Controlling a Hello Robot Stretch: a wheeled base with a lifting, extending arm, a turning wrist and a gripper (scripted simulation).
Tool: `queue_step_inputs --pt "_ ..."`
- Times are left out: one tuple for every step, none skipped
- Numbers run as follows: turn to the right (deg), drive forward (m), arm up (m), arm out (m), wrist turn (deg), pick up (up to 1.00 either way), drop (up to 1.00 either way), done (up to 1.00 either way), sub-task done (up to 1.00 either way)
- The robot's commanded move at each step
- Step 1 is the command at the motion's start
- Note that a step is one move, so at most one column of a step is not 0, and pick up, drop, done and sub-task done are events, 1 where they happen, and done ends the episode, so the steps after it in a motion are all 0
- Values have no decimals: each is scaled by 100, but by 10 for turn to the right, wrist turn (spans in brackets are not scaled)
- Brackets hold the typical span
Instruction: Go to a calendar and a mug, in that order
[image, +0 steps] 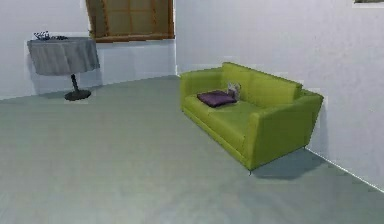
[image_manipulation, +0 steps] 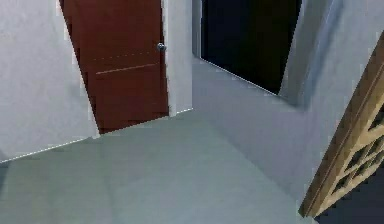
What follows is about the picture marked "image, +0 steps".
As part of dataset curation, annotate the purple cushion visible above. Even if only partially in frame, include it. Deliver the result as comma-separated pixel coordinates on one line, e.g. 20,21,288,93
196,90,238,109

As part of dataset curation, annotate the small grey white object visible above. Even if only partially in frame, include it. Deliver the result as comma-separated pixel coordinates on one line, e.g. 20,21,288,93
226,81,242,101

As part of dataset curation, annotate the green sofa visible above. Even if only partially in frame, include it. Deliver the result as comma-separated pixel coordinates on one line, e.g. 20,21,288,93
179,61,325,172

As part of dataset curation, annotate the round table with grey cloth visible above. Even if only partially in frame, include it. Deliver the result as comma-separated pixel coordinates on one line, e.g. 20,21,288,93
26,36,101,102

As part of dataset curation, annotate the dark blue spiky object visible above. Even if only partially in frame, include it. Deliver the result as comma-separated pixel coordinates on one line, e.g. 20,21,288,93
33,30,69,42

